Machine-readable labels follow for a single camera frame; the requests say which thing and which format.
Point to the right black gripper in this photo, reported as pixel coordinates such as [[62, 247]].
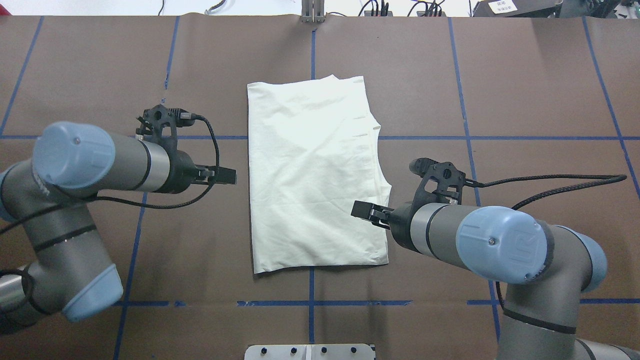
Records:
[[401, 223]]

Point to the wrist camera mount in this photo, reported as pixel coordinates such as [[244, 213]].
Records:
[[159, 125], [442, 183]]

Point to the cream long-sleeve cat shirt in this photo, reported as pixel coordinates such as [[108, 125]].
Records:
[[312, 152]]

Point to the aluminium frame post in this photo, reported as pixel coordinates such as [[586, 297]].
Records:
[[313, 11]]

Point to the black box with white label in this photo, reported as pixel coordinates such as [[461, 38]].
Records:
[[516, 8]]

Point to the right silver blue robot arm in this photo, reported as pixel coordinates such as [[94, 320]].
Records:
[[546, 269]]

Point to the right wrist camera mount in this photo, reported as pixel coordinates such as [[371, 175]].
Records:
[[442, 183]]

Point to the near grey orange USB hub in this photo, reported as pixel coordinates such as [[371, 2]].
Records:
[[375, 9]]

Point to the grey orange usb hub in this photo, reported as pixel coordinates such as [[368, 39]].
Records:
[[375, 9], [427, 9]]

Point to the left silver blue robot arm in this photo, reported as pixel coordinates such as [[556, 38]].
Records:
[[49, 195]]

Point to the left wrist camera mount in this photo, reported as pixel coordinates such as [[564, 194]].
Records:
[[159, 125]]

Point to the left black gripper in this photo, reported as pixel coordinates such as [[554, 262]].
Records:
[[181, 173]]

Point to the far grey orange USB hub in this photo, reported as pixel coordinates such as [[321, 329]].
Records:
[[427, 9]]

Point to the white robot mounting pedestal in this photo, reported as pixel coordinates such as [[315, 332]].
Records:
[[331, 351]]

